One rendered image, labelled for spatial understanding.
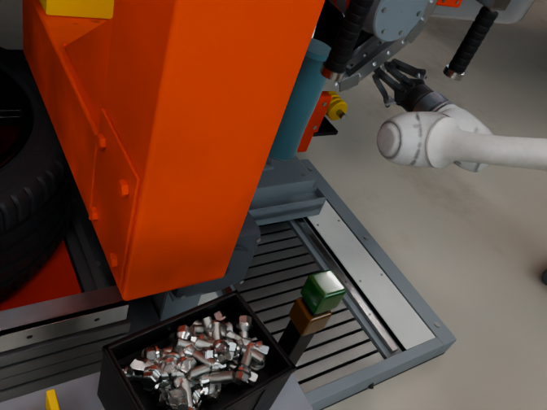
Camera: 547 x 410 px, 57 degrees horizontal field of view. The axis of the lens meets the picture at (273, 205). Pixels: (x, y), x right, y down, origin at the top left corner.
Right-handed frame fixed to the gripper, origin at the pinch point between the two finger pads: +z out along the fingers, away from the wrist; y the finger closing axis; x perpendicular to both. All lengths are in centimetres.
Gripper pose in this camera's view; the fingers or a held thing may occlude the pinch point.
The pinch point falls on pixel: (374, 61)
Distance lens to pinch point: 139.9
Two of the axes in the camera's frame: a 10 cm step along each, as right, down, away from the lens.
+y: 7.9, -6.1, -0.6
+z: -4.8, -6.8, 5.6
